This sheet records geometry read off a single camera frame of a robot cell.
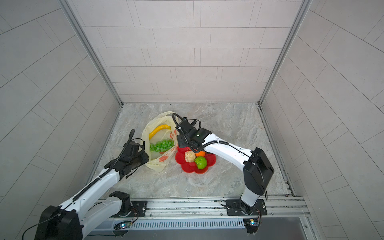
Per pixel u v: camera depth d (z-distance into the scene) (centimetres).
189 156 82
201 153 86
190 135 60
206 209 72
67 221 38
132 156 64
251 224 68
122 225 65
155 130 95
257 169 42
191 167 84
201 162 81
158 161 81
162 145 89
